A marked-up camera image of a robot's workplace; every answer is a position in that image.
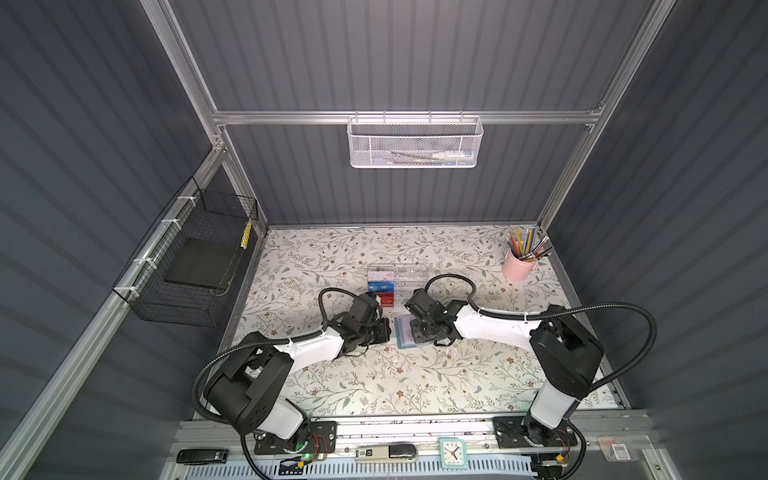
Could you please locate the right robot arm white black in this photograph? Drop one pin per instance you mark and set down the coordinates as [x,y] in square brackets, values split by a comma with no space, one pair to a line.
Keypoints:
[568,353]

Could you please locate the black stapler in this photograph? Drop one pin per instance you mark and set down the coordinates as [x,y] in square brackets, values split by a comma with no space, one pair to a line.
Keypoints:
[202,456]

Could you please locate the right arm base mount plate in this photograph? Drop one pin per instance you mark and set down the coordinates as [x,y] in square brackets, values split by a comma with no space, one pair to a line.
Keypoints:
[518,432]

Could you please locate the pink pencil cup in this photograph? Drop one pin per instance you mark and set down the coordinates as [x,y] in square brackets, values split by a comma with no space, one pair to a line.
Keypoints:
[515,270]

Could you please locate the silver black device on rail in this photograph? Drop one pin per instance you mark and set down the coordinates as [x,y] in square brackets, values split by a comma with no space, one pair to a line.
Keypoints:
[387,453]

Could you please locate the white wire mesh basket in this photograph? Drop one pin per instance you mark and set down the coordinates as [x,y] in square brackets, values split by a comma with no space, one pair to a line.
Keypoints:
[371,138]

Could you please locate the black flat pad in basket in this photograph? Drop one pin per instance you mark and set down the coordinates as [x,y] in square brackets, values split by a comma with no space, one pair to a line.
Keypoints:
[203,263]

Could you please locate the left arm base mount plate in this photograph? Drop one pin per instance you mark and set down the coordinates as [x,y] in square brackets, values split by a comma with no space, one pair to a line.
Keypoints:
[313,436]

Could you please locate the small clear packet with label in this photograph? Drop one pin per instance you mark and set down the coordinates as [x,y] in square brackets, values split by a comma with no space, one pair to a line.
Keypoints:
[617,449]

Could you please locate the red card in organizer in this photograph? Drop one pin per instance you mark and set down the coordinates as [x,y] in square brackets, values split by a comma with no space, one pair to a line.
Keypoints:
[387,300]

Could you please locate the pens in white basket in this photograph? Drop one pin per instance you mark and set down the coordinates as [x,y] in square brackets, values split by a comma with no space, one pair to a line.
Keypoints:
[448,157]

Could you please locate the small teal desk clock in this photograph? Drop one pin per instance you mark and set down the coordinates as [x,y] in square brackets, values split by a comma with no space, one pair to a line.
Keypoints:
[453,453]

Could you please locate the blue leather card holder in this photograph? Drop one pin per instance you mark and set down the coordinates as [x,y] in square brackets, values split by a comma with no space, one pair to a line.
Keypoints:
[404,333]

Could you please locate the coloured pencils in cup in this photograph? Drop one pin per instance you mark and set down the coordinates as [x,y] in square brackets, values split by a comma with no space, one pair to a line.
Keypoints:
[527,245]

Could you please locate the floral patterned table mat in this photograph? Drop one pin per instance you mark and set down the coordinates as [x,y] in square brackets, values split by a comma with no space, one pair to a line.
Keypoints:
[302,272]

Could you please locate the yellow tag on basket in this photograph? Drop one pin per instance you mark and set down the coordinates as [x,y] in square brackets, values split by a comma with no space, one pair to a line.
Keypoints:
[246,235]

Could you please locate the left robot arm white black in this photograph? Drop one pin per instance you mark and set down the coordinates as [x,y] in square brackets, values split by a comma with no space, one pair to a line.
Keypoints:
[241,386]

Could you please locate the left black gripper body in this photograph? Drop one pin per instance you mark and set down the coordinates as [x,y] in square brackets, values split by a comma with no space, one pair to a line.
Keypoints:
[366,334]

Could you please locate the pink card in organizer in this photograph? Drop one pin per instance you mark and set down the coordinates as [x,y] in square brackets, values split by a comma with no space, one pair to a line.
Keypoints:
[381,276]

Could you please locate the clear acrylic organizer box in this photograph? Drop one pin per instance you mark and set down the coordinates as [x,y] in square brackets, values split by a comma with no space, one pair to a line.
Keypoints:
[409,277]

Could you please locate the blue card in organizer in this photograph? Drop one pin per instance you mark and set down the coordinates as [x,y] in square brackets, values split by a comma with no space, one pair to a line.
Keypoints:
[382,287]

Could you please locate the black wire wall basket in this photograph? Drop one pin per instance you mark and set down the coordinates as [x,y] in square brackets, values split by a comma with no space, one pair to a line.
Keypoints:
[202,214]

